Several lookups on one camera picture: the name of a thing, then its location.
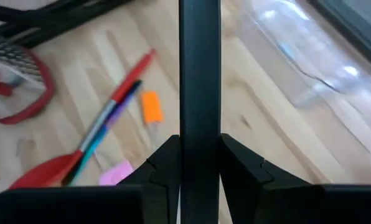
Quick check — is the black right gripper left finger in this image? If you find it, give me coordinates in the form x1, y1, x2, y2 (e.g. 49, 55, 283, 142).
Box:
0, 134, 182, 224

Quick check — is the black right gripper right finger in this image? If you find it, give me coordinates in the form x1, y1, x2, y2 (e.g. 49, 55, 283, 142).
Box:
219, 133, 371, 224

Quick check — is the small pink silicone spatula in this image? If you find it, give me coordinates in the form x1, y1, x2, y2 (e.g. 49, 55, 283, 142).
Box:
98, 160, 134, 187

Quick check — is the red silicone spoon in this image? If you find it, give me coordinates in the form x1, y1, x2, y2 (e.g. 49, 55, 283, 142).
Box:
9, 49, 157, 190

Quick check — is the small orange silicone spatula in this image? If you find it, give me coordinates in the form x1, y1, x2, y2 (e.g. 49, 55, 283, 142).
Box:
141, 90, 164, 150

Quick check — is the black utensil handle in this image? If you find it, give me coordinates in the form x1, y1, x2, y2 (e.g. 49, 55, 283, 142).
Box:
178, 0, 222, 224

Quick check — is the iridescent metal knife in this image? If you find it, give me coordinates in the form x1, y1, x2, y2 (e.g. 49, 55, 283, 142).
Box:
62, 80, 143, 187

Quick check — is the clear plastic bin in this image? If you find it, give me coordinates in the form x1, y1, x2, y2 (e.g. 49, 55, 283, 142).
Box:
232, 0, 371, 162

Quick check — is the red box grater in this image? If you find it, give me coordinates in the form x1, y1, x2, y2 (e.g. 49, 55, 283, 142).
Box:
0, 29, 55, 125

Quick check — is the black metal table frame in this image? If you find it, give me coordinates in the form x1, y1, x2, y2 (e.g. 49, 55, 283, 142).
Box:
0, 0, 371, 68

